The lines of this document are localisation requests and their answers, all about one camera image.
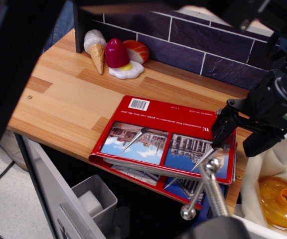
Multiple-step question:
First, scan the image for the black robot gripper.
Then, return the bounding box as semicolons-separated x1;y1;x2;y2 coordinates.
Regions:
211;70;287;157

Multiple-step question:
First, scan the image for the red spiral-bound guide book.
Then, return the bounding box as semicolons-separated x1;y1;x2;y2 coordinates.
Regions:
88;95;239;211

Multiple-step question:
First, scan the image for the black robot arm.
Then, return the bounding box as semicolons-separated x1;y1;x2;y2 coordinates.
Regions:
166;0;287;157

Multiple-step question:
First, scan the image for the cream cloth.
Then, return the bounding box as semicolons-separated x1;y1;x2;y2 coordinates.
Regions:
241;139;287;227

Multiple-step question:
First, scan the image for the orange glass lid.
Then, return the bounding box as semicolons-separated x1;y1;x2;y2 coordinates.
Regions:
259;176;287;231

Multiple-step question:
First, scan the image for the toy fried egg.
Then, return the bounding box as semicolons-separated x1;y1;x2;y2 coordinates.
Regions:
109;60;144;80

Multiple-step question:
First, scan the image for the toy salmon sushi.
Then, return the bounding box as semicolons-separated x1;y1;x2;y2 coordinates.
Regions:
123;40;150;64

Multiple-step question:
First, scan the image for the dark red toy fruit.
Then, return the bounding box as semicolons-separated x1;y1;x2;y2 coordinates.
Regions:
105;38;131;68

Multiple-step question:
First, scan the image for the grey plastic bin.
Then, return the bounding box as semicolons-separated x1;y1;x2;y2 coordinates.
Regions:
72;175;118;235

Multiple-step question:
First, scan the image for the toy ice cream cone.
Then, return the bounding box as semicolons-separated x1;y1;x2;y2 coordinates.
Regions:
84;29;107;75

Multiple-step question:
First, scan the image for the grey cabinet door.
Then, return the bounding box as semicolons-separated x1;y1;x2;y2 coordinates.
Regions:
15;133;105;239

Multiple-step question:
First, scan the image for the person leg in blue jeans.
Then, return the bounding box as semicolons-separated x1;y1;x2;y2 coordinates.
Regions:
43;0;74;52

